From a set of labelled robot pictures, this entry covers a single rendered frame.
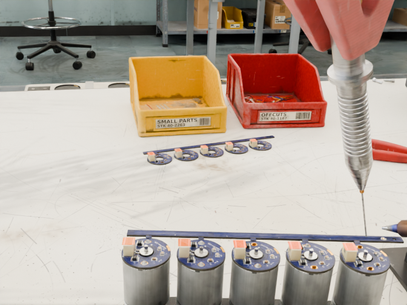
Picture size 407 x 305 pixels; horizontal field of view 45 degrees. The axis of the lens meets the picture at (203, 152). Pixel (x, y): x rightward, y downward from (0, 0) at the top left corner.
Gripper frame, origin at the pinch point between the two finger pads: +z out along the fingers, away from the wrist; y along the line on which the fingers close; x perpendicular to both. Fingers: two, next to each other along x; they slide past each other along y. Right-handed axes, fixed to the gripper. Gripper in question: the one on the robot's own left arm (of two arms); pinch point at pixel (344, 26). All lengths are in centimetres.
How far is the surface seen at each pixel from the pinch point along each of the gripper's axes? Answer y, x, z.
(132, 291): 6.2, 9.7, 11.5
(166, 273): 5.7, 7.8, 11.3
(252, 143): 24.9, -10.4, 23.0
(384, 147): 17.3, -21.6, 26.7
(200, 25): 348, -180, 150
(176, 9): 392, -184, 145
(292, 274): 2.1, 2.7, 12.7
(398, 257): 4.2, -7.6, 21.8
